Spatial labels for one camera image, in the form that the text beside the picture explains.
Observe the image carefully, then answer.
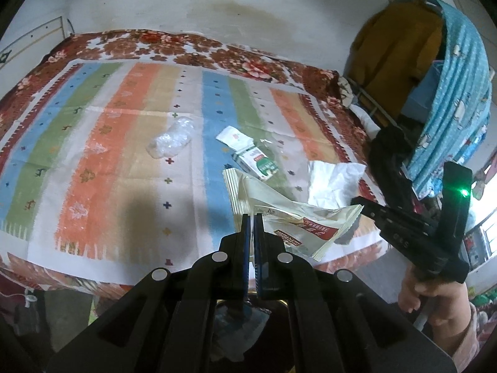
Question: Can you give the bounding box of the floral red blanket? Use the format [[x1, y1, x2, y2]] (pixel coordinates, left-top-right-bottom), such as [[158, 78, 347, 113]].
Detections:
[[0, 29, 393, 300]]

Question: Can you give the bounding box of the person's right forearm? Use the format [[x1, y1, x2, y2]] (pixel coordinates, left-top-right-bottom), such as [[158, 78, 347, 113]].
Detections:
[[430, 299, 483, 373]]

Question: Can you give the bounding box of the green and white carton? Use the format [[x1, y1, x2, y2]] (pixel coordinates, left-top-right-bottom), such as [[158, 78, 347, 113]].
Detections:
[[232, 145, 280, 181]]

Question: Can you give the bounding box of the white pillow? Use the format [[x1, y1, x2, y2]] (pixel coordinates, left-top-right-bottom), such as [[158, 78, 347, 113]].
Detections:
[[349, 105, 383, 135]]

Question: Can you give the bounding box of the black cloth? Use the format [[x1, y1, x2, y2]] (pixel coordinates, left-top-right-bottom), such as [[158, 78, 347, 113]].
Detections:
[[368, 125, 422, 212]]

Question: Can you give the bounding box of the white paper packet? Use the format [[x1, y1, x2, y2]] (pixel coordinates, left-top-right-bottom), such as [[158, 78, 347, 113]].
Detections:
[[216, 125, 254, 151]]

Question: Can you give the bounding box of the metal bed rail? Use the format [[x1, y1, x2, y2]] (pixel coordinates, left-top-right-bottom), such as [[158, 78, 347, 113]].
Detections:
[[345, 78, 399, 129]]

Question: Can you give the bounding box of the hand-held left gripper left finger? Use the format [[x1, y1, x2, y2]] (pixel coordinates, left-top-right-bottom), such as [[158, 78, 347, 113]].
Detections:
[[47, 214, 253, 373]]

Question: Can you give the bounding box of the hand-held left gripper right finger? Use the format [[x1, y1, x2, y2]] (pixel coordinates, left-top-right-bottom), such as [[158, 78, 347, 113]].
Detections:
[[253, 214, 458, 373]]

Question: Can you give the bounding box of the crumpled clear plastic bottle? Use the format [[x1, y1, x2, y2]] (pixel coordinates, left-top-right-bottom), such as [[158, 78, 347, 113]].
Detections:
[[147, 116, 195, 160]]

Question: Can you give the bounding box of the yellow hanging garment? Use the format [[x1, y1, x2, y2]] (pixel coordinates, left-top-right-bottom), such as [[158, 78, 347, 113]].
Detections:
[[345, 0, 445, 125]]

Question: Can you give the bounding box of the beige snack wrapper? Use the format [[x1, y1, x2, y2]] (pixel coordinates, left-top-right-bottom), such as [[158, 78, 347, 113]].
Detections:
[[222, 168, 365, 262]]

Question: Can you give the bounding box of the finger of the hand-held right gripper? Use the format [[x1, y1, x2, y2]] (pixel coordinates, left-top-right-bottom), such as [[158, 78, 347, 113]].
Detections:
[[350, 196, 443, 229], [373, 212, 443, 267]]

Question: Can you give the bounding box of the white headboard panel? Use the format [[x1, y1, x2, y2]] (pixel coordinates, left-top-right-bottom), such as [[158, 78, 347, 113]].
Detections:
[[0, 16, 66, 68]]

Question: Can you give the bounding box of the light blue box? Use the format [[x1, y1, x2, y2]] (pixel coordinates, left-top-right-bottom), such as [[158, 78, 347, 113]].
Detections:
[[402, 60, 447, 119]]

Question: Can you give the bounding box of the white crumpled plastic bag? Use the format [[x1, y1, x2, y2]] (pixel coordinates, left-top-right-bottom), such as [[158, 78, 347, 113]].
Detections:
[[308, 160, 367, 208]]

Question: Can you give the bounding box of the blue printed cloth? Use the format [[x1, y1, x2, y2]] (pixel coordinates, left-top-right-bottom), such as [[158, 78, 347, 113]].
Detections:
[[404, 0, 494, 199]]

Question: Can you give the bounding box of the striped colourful mat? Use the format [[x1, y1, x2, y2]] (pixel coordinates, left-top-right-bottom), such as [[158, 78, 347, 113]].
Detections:
[[0, 59, 389, 276]]

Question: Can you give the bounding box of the person's right hand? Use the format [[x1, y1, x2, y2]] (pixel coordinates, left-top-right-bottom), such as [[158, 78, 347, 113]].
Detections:
[[399, 267, 469, 328]]

